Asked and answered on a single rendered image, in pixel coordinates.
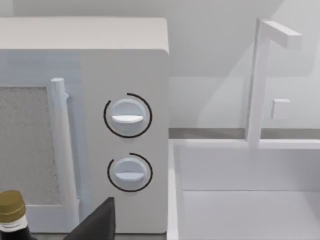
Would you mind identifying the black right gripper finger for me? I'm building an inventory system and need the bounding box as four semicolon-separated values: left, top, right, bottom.
63;196;117;240

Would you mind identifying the white microwave knob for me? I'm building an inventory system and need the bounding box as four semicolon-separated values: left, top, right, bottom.
109;98;146;134
112;157;147;188

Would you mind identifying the dark bottle with gold cap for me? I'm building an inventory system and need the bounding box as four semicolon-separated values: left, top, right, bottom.
0;189;34;240

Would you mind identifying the microwave door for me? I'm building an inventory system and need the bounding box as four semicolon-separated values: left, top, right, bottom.
0;51;83;234

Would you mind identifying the white sink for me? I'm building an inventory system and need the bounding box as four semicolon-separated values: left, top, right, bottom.
166;138;320;240

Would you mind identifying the pale microwave oven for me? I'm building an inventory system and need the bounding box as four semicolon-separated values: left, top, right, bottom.
0;16;170;236

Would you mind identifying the tall white tap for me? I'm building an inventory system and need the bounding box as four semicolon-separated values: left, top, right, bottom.
245;17;303;149

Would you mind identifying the white microwave door handle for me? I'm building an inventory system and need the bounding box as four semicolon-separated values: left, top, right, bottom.
50;77;80;226

